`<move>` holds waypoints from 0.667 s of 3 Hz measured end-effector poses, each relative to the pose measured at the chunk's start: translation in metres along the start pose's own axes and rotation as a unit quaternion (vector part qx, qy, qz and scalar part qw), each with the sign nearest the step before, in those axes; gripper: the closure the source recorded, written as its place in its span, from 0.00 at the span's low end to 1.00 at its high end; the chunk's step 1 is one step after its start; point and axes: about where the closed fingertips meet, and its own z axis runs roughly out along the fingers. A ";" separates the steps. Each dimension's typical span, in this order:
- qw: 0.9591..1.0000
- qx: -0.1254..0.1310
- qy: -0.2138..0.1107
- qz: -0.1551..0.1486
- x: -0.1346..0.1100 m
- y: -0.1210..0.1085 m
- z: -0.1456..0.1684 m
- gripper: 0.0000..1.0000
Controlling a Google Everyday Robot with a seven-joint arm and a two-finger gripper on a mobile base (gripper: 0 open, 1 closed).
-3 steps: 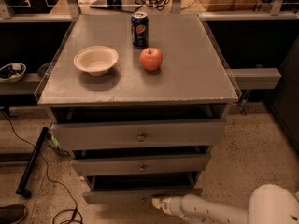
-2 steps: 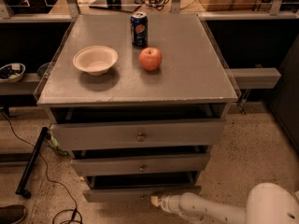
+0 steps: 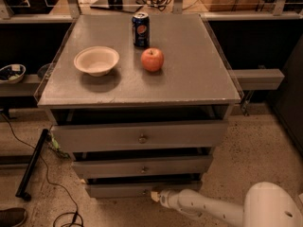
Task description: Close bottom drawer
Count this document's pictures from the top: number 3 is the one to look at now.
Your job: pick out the black bar on floor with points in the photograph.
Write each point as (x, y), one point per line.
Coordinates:
(21, 192)

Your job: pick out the brown shoe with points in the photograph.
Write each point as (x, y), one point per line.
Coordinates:
(13, 217)

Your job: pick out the grey metal side rail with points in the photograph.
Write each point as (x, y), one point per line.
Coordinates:
(257, 79)

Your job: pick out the black monitor stand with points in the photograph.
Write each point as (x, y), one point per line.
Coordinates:
(129, 6)

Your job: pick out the blue Pepsi can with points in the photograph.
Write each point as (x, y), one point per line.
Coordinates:
(141, 29)

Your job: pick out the beige paper bowl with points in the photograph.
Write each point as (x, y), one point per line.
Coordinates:
(96, 61)

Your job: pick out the dark cabinet at right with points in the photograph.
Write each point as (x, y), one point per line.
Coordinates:
(287, 100)

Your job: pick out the grey top drawer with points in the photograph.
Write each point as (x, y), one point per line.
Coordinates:
(141, 128)

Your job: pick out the grey middle drawer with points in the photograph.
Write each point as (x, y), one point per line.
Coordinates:
(141, 163)

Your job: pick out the white bowl with items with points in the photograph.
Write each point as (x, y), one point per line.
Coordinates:
(12, 73)

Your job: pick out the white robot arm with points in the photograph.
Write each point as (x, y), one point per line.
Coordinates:
(265, 205)

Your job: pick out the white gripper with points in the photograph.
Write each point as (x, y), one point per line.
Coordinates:
(165, 198)

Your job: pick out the red apple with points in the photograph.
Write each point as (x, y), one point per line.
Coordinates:
(152, 59)

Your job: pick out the grey bottom drawer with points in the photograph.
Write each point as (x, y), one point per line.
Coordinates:
(140, 186)

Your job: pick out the grey drawer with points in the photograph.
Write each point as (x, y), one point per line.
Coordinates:
(141, 163)
(141, 128)
(140, 186)

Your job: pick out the grey drawer cabinet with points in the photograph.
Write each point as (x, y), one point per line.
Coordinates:
(193, 73)

